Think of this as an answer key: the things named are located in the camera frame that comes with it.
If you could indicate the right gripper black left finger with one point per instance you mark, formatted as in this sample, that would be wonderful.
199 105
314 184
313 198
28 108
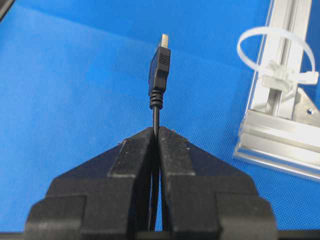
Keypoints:
105 198

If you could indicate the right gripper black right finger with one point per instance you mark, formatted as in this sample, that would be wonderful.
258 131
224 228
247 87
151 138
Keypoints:
206 198

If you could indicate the aluminium extrusion frame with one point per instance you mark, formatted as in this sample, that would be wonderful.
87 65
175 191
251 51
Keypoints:
281 125

